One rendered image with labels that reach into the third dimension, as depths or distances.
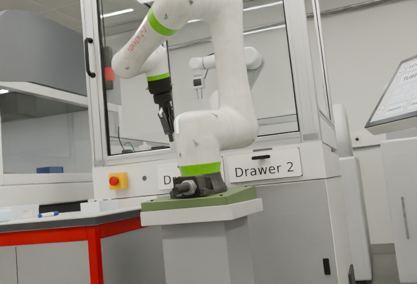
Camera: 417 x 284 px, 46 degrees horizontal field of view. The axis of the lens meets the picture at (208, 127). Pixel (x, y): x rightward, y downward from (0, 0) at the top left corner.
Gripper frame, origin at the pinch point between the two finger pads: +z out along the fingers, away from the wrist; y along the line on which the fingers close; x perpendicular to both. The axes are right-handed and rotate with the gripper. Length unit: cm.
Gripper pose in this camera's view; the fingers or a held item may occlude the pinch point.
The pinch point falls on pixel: (172, 141)
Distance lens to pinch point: 198.9
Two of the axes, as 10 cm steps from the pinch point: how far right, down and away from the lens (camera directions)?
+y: -2.7, 2.6, -9.3
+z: 2.0, 9.6, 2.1
